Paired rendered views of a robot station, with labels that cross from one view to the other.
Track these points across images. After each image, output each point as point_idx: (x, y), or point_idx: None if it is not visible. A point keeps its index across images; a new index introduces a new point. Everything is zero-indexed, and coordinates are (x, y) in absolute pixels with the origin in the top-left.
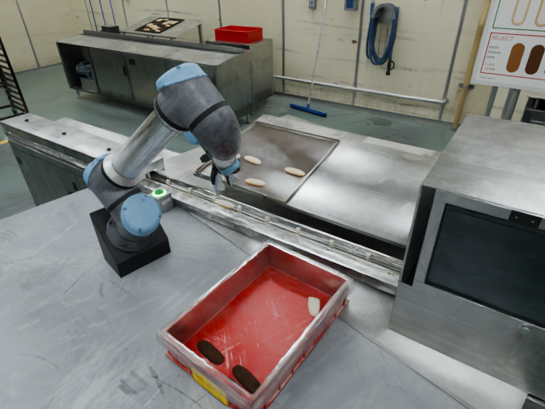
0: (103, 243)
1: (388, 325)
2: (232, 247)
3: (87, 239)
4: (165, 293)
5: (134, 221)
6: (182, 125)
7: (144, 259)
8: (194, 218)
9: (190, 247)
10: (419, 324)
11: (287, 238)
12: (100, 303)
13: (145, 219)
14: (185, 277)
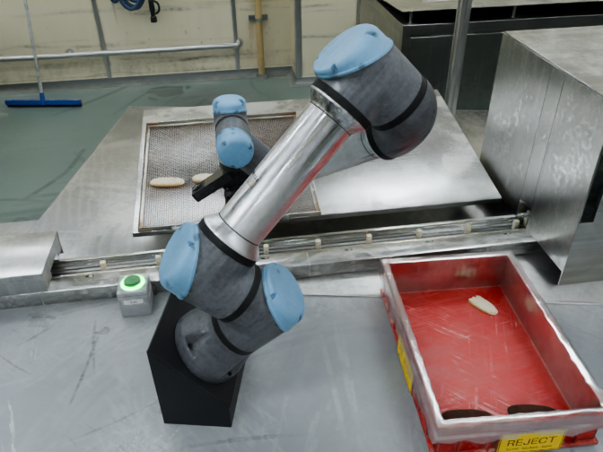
0: (184, 389)
1: (554, 282)
2: (313, 299)
3: (82, 419)
4: (319, 401)
5: (292, 307)
6: (373, 121)
7: (239, 379)
8: None
9: None
10: (594, 259)
11: (373, 252)
12: None
13: (296, 298)
14: (315, 368)
